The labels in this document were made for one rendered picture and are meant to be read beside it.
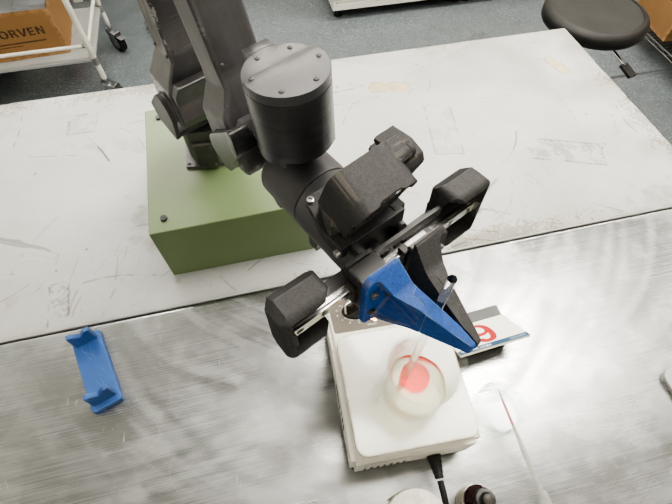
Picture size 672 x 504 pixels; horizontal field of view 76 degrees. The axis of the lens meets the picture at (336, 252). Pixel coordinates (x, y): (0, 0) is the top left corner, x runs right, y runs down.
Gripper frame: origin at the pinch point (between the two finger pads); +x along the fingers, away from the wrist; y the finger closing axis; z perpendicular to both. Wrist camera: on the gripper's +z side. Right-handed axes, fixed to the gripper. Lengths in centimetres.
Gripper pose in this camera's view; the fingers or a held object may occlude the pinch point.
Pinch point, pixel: (435, 308)
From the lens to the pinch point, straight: 29.9
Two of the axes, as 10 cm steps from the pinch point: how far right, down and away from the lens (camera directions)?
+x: 6.2, 6.5, -4.3
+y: 7.8, -5.2, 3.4
